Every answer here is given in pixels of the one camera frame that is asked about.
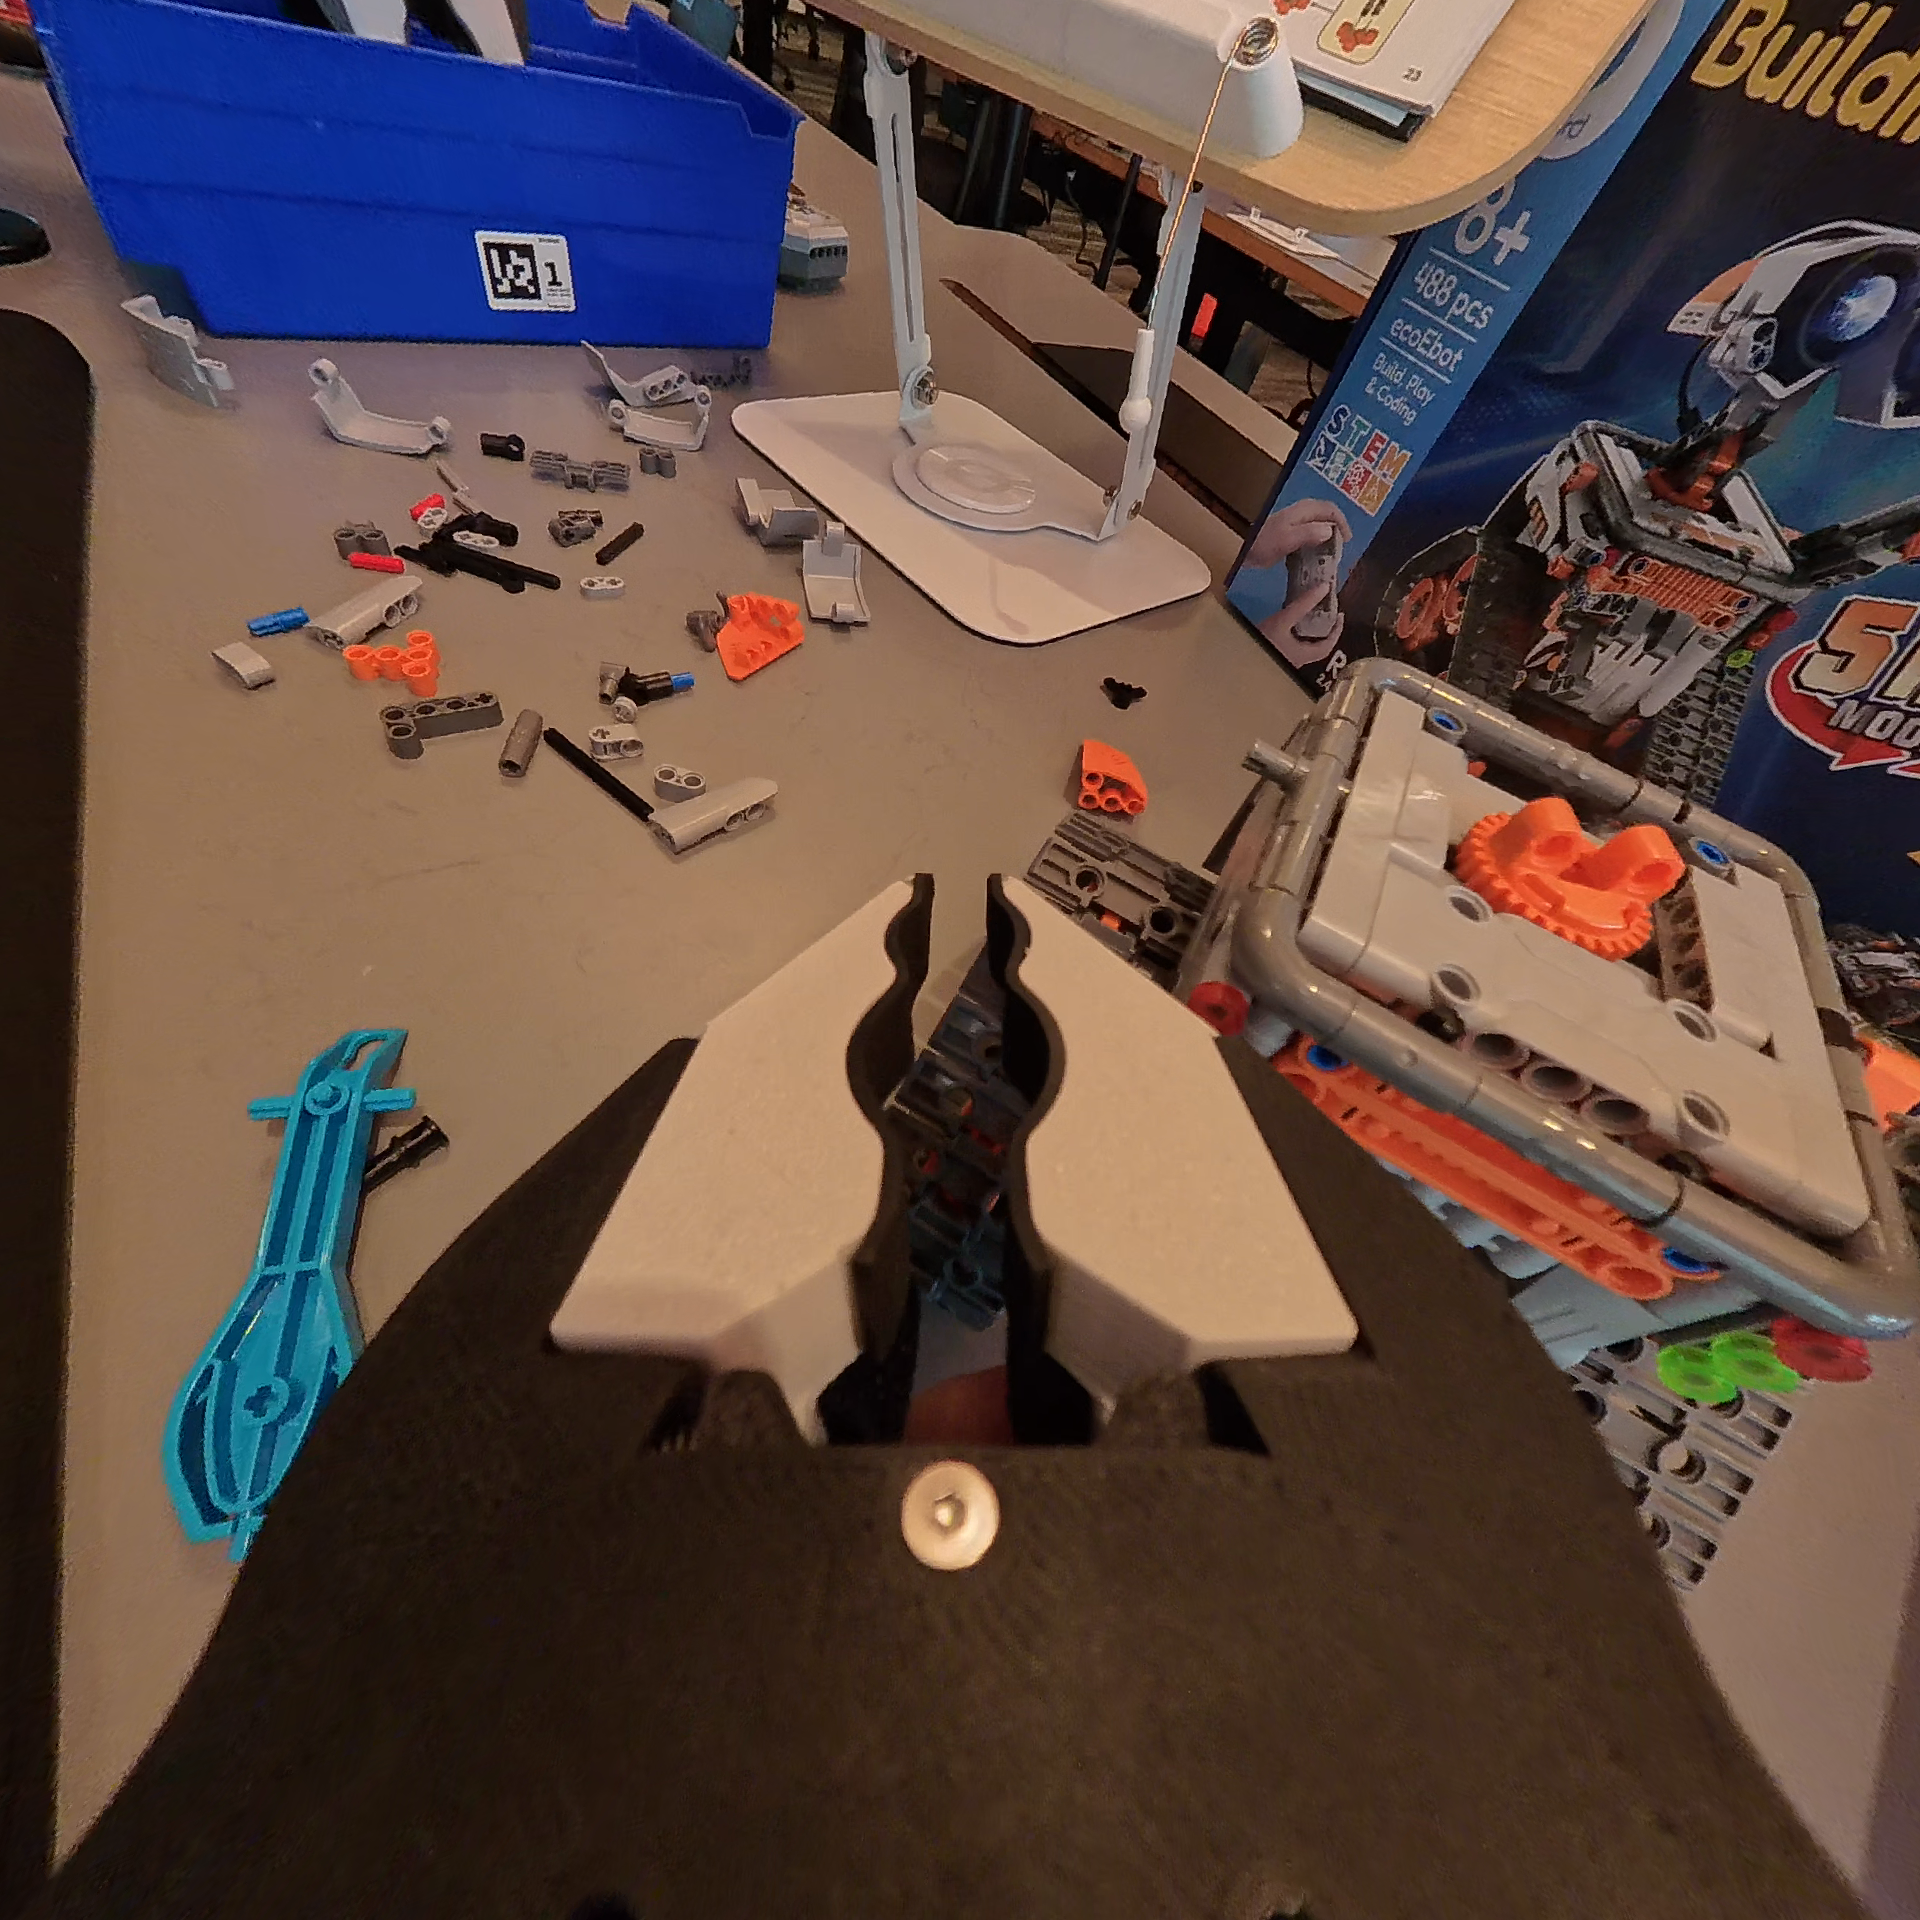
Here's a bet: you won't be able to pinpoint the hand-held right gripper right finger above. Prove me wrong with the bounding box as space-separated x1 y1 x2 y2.
984 871 1361 1438

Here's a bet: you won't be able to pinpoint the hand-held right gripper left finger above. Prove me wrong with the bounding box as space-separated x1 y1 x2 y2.
546 871 940 1444

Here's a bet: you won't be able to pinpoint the blue plastic parts bin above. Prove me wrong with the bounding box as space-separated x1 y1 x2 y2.
30 0 799 350

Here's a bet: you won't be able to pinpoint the grey orange toy arm assembly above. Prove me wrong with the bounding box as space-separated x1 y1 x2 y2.
882 953 1057 1338

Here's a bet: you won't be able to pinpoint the grey orange tracked toy robot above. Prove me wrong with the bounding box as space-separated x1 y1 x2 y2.
1027 657 1920 1591

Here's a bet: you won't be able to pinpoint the light grey panel piece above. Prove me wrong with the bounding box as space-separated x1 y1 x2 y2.
648 779 777 857
307 573 426 650

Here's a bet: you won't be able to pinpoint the blue plastic brick separator tool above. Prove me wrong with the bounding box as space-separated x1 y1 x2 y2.
162 1027 413 1563

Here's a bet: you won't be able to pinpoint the black long axle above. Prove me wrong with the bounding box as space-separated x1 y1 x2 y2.
543 725 659 824

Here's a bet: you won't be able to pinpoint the black long connector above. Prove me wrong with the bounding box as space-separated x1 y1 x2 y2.
398 514 561 591

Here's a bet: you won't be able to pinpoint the dark grey bent beam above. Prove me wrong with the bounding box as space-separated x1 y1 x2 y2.
379 689 505 751

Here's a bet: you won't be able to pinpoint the orange translucent piece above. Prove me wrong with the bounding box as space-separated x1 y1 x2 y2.
713 591 805 685

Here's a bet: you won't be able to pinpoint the wooden book stand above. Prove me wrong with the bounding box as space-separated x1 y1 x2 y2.
729 0 1660 649

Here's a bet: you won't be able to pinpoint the dark blue robot kit box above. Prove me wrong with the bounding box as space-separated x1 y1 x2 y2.
1229 0 1920 960

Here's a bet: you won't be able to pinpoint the open instruction booklet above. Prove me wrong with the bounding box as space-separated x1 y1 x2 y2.
1290 0 1521 124

